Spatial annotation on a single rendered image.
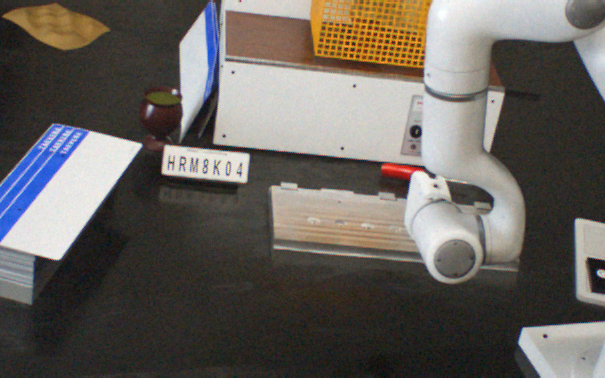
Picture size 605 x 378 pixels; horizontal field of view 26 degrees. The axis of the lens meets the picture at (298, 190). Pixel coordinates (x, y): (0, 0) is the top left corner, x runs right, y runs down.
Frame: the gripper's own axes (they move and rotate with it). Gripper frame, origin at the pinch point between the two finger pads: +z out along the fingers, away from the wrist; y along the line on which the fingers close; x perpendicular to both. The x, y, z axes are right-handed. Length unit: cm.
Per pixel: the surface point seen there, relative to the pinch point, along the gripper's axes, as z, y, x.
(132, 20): 97, -3, -51
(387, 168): 37.8, 8.3, 1.5
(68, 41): 81, 0, -65
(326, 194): 22.8, 10.0, -11.9
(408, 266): 7.2, 16.7, 2.1
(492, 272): 7.1, 16.3, 17.2
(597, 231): 25, 13, 41
